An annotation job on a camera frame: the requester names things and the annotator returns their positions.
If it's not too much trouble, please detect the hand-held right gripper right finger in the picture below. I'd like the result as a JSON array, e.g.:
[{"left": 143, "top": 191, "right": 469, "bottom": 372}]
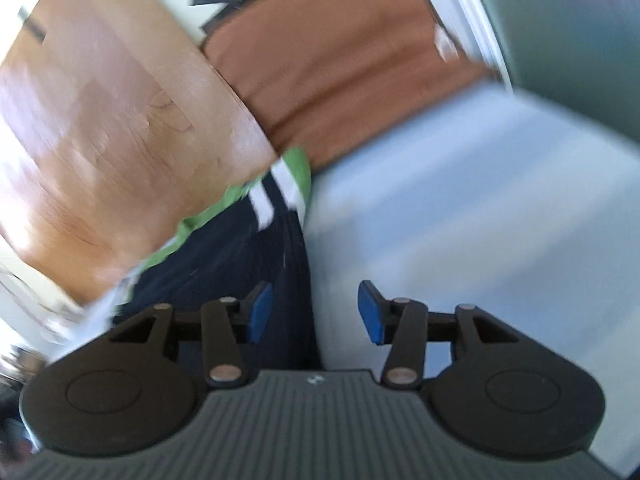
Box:
[{"left": 357, "top": 281, "right": 521, "bottom": 389}]

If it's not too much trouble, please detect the striped bed sheet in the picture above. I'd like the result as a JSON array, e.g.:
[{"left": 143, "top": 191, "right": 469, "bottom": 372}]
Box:
[{"left": 300, "top": 85, "right": 640, "bottom": 477}]

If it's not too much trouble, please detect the white window frame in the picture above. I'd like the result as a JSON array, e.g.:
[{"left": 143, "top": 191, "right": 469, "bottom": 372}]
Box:
[{"left": 437, "top": 0, "right": 517, "bottom": 92}]

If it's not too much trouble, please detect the green knit sweater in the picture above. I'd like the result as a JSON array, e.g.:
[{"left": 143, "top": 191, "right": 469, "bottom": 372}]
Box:
[{"left": 112, "top": 147, "right": 324, "bottom": 372}]

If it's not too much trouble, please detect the wooden board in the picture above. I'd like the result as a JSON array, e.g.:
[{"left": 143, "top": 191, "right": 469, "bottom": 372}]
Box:
[{"left": 0, "top": 0, "right": 279, "bottom": 307}]

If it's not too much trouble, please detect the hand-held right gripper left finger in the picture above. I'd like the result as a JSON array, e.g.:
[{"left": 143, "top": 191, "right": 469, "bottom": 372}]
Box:
[{"left": 112, "top": 281, "right": 274, "bottom": 388}]

